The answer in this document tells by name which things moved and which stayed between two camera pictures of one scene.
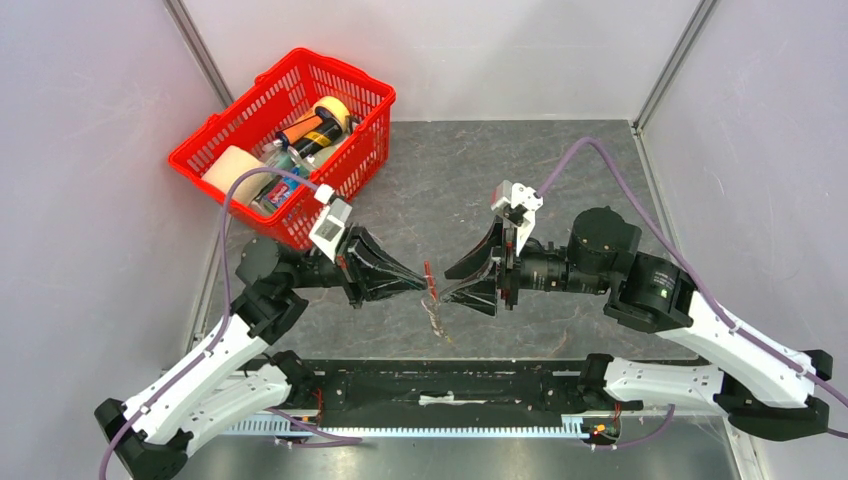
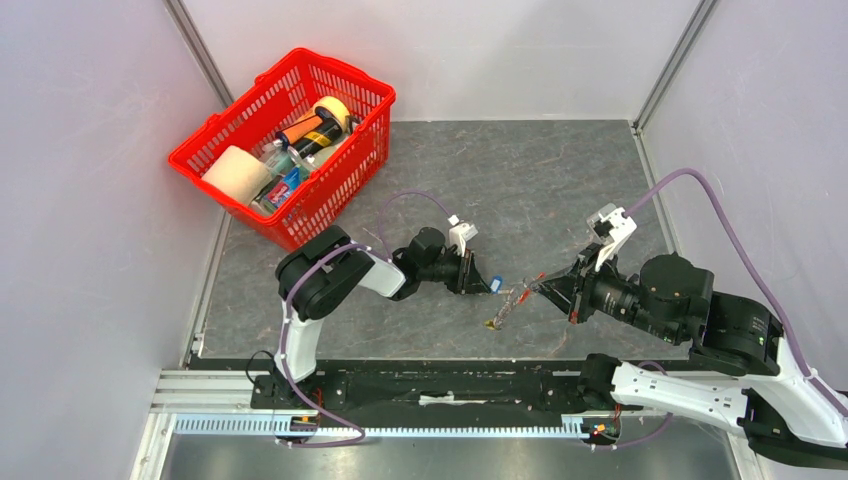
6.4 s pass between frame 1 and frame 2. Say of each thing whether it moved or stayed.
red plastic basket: stayed
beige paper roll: stayed
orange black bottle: stayed
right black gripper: moved
